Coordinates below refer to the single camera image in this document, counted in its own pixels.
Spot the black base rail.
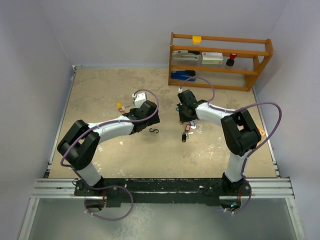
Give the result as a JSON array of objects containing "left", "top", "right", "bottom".
[{"left": 73, "top": 176, "right": 252, "bottom": 209}]

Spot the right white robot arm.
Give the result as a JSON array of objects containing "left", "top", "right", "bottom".
[{"left": 177, "top": 89, "right": 261, "bottom": 196}]

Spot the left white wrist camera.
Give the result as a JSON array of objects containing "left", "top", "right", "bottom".
[{"left": 132, "top": 92, "right": 147, "bottom": 109}]

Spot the white cardboard box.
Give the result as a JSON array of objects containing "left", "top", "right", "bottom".
[{"left": 201, "top": 52, "right": 223, "bottom": 65}]

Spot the red key tag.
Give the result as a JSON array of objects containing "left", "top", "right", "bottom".
[{"left": 184, "top": 124, "right": 191, "bottom": 132}]

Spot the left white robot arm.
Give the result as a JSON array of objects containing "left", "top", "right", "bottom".
[{"left": 57, "top": 100, "right": 160, "bottom": 196}]

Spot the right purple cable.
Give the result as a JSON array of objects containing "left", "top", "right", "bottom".
[{"left": 177, "top": 76, "right": 284, "bottom": 215}]

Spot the red black stamp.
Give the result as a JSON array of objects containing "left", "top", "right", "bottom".
[{"left": 225, "top": 53, "right": 237, "bottom": 67}]

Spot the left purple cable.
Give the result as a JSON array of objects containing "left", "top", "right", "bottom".
[{"left": 60, "top": 89, "right": 161, "bottom": 221}]

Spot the wooden shelf rack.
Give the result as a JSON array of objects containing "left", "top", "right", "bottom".
[{"left": 168, "top": 32, "right": 274, "bottom": 92}]

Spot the blue stapler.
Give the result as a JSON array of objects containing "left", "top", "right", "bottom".
[{"left": 170, "top": 70, "right": 196, "bottom": 82}]

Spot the yellow lid jar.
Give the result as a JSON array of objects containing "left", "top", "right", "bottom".
[{"left": 192, "top": 35, "right": 202, "bottom": 46}]

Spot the purple cable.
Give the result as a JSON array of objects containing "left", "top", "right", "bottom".
[
  {"left": 60, "top": 89, "right": 161, "bottom": 221},
  {"left": 177, "top": 76, "right": 284, "bottom": 215}
]

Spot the orange packet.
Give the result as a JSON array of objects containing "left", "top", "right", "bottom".
[{"left": 258, "top": 127, "right": 266, "bottom": 137}]

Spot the grey stapler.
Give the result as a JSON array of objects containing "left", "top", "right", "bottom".
[{"left": 172, "top": 50, "right": 200, "bottom": 61}]

